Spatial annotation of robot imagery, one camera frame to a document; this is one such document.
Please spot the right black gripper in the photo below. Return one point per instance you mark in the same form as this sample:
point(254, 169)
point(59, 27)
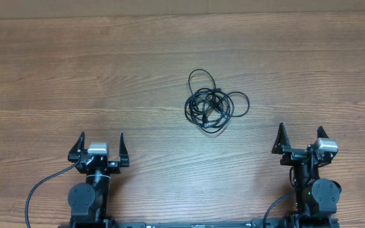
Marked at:
point(293, 154)

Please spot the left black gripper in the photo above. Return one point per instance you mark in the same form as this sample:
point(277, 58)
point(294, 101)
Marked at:
point(115, 167)

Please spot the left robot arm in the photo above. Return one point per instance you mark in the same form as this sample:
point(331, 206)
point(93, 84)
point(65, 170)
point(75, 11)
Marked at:
point(89, 199)

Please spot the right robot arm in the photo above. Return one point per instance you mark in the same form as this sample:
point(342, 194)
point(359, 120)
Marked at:
point(315, 198)

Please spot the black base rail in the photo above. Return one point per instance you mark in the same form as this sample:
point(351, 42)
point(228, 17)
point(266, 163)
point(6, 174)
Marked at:
point(254, 223)

